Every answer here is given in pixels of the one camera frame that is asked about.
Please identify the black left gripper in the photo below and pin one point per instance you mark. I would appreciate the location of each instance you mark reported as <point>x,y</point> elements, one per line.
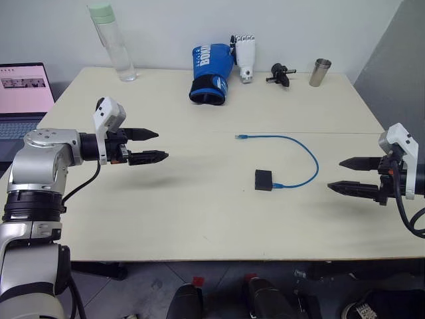
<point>116,148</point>

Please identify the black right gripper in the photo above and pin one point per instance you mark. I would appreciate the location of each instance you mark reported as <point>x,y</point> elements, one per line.
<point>386,191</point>

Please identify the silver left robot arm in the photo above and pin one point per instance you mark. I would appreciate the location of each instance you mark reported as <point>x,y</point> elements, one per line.
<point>36,166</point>

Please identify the small black adapter box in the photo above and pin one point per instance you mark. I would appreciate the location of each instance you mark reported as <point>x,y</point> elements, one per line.
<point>263,179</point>

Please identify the clear bottle with green lid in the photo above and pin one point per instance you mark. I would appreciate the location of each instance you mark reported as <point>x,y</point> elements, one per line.
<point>116,50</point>

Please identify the blue boxing glove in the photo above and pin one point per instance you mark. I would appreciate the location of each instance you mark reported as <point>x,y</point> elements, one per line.
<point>210,69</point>

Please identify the steel cup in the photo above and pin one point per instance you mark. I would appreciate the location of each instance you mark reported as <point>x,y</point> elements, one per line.
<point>319,73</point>

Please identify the small black mechanical part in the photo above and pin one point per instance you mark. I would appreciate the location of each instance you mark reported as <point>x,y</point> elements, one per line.
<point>279,73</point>

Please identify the black table leg base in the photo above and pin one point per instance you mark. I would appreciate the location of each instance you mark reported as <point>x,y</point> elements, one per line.
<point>99,270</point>

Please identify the black and white shoe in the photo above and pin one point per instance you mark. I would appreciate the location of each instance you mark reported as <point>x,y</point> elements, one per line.
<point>382,307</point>

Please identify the grey laptop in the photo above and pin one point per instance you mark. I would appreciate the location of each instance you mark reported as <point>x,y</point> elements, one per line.
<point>20,99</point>

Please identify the white robotic hand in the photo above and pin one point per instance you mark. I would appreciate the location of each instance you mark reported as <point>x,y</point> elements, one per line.
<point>246,54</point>

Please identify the dark rounded shape red cap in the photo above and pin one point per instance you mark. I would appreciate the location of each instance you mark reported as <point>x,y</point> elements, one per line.
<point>269,299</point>
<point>186,302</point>

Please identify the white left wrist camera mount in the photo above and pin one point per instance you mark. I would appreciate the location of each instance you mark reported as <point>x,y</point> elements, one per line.
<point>108,111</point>

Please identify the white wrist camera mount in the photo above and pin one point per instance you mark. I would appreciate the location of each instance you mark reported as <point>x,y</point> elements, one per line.
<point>403,139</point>
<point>108,111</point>

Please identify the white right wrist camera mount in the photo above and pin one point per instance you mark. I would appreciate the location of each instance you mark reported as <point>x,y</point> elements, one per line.
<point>403,139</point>

